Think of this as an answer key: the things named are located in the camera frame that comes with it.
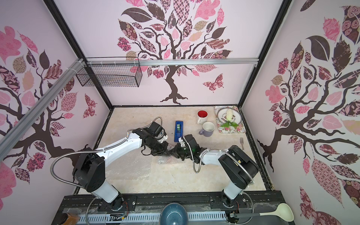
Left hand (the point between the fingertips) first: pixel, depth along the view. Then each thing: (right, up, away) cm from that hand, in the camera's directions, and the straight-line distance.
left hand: (169, 157), depth 80 cm
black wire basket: (-41, +55, +14) cm, 70 cm away
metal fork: (+50, +6, +17) cm, 54 cm away
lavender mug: (+27, +15, +23) cm, 38 cm away
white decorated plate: (+52, +24, +30) cm, 65 cm away
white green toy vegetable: (+45, +25, +29) cm, 59 cm away
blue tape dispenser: (+5, +13, +16) cm, 21 cm away
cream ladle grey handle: (+60, -25, -10) cm, 66 cm away
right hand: (-1, +3, +3) cm, 4 cm away
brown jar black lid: (-50, -28, -13) cm, 58 cm away
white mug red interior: (+23, +25, +27) cm, 43 cm away
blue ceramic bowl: (+4, -26, -11) cm, 29 cm away
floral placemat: (+52, +15, +25) cm, 60 cm away
